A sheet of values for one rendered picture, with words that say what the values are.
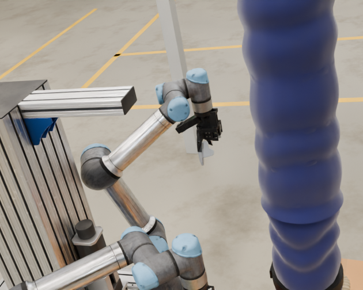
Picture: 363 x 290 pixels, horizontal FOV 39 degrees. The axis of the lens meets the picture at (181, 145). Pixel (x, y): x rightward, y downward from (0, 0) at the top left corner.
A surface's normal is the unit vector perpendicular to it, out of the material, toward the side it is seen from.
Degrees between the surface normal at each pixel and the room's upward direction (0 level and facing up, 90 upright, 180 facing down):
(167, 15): 90
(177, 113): 90
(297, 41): 74
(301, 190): 96
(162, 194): 0
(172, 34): 90
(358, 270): 0
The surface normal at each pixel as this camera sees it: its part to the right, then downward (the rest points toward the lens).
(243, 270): -0.18, -0.86
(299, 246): -0.20, 0.70
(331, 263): 0.37, 0.18
